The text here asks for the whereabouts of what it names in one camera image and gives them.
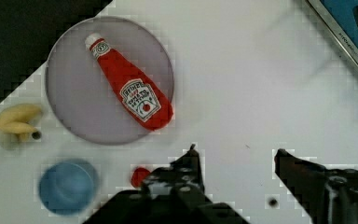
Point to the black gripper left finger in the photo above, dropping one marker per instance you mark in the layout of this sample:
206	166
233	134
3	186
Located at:
169	195

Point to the blue bowl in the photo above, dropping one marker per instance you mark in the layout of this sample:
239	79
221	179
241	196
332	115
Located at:
68	187

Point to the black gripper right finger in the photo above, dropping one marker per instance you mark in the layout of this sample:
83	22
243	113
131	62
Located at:
329	196

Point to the red plush ketchup bottle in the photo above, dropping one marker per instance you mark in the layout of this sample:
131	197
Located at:
138	94

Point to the yellow toy banana bunch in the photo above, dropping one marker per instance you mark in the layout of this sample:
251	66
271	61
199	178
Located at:
15	120

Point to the small red tomato toy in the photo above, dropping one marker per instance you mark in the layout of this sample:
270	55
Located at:
139	174

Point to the silver toaster oven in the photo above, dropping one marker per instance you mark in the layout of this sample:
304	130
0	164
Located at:
340	17

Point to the grey round plate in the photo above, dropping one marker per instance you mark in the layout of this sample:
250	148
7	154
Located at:
78	91

